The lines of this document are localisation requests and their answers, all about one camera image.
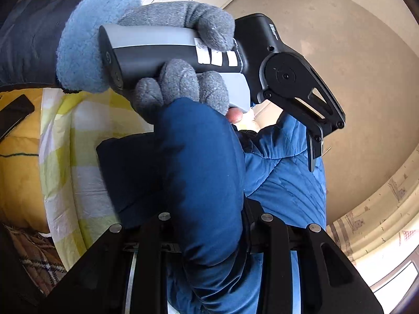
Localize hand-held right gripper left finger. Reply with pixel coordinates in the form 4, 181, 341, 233
41, 211, 184, 314

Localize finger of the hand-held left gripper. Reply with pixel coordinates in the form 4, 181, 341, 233
258, 52, 346, 173

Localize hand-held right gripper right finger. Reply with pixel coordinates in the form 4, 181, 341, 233
242, 199, 384, 314

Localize blue puffer jacket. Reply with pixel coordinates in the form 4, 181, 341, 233
96, 97, 328, 314

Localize person's left hand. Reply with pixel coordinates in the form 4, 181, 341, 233
57, 0, 244, 125

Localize brown plaid cloth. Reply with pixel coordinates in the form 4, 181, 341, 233
3, 225, 68, 295

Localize striped printed curtain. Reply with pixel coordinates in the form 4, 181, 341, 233
327, 150, 419, 269

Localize yellow checked bed sheet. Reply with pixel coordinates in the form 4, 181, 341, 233
38, 88, 168, 273

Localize window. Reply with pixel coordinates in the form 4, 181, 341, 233
360, 257, 419, 303

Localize flat black object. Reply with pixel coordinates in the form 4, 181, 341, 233
0, 94, 35, 140

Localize yellow pillow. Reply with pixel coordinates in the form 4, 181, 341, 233
0, 94, 50, 234

